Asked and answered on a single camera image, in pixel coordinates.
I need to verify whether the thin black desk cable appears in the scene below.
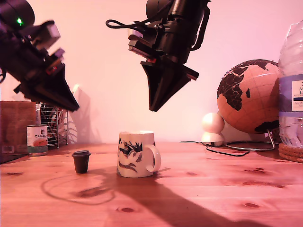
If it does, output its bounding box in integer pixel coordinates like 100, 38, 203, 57
179, 141, 250, 157

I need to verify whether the brown cardboard box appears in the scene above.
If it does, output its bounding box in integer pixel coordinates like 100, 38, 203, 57
0, 101, 36, 156

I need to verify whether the dark brown coffee capsule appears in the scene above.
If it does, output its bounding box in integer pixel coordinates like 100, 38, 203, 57
71, 150, 92, 174

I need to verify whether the thick black cable loop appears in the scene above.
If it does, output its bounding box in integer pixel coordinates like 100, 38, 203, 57
189, 6, 211, 52

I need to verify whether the white round desk camera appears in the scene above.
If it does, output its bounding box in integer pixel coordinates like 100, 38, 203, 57
201, 112, 225, 147

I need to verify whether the arm grey camera box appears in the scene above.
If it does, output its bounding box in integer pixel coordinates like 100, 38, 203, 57
127, 20, 164, 41
30, 20, 61, 51

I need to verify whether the cork coaster stack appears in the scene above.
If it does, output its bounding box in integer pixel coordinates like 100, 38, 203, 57
278, 142, 303, 164

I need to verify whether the silver foil packet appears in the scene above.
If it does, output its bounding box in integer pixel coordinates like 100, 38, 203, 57
35, 103, 41, 126

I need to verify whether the white printed coffee mug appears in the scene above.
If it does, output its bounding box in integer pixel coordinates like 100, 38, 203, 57
116, 131, 161, 178

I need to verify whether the cork world globe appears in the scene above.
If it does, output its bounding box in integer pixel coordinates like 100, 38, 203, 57
216, 59, 284, 134

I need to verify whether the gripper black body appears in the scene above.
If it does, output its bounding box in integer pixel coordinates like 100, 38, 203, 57
128, 16, 199, 81

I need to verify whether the white labelled tin can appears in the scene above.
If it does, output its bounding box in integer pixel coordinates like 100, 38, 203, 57
26, 124, 49, 157

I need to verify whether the metal wire utensil holder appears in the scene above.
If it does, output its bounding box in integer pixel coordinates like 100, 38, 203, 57
40, 104, 69, 149

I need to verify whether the large clear water bottle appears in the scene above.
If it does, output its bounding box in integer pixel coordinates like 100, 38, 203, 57
278, 20, 303, 149

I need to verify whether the metal globe stand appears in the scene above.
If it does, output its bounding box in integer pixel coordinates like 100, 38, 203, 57
224, 129, 276, 151

